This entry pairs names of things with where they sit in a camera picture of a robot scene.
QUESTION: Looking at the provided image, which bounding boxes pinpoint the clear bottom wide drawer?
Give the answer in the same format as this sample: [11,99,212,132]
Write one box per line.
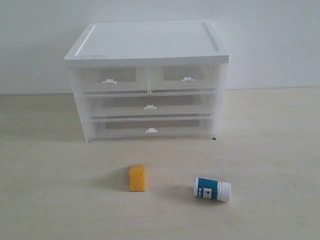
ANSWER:
[93,117,214,138]

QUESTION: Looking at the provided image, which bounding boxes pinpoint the clear middle wide drawer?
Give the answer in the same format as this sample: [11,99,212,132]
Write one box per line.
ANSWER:
[87,94,215,117]

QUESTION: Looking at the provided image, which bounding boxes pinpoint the white plastic drawer cabinet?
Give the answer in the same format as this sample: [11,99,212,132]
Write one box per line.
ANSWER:
[64,20,230,142]

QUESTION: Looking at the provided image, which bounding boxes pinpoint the white bottle blue label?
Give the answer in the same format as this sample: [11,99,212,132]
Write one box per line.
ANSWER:
[193,177,232,202]

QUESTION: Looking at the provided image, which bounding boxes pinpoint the clear wide drawer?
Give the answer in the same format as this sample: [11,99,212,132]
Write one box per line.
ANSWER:
[87,94,215,117]
[93,117,214,138]

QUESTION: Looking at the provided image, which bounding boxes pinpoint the yellow cheese block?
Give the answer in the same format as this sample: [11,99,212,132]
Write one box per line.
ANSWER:
[128,165,146,192]

